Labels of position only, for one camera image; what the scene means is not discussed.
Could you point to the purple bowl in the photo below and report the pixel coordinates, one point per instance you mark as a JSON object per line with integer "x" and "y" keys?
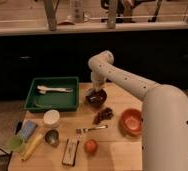
{"x": 96, "y": 98}

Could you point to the white round container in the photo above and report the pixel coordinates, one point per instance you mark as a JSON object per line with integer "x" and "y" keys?
{"x": 51, "y": 118}

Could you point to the white brush in tray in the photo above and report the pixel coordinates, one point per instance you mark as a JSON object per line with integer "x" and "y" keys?
{"x": 44, "y": 89}

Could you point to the blue sponge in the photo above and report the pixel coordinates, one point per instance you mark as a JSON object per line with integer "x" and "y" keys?
{"x": 27, "y": 130}

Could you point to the wooden block with black band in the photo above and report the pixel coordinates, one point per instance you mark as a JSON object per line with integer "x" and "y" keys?
{"x": 70, "y": 151}

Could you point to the dark grapes bunch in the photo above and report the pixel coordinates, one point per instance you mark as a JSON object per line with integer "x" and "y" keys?
{"x": 104, "y": 114}

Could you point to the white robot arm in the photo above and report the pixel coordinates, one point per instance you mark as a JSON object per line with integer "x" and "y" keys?
{"x": 164, "y": 113}

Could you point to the wooden shelf ledge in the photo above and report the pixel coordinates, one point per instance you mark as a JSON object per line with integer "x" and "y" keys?
{"x": 92, "y": 28}

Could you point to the silver fork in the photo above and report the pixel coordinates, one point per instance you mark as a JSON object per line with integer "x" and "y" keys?
{"x": 85, "y": 130}

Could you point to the green plastic cup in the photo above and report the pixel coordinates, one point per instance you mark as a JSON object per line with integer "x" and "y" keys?
{"x": 16, "y": 144}

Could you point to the orange bowl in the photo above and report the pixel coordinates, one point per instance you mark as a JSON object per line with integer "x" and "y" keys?
{"x": 130, "y": 121}

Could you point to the orange fruit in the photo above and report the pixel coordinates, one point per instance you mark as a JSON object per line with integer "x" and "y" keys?
{"x": 90, "y": 146}

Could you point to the green plastic tray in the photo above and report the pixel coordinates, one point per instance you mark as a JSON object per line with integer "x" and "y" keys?
{"x": 61, "y": 101}

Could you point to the yellow banana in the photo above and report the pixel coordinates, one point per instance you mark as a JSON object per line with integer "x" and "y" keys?
{"x": 31, "y": 146}

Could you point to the small metal cup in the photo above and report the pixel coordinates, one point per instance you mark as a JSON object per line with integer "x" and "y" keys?
{"x": 52, "y": 137}

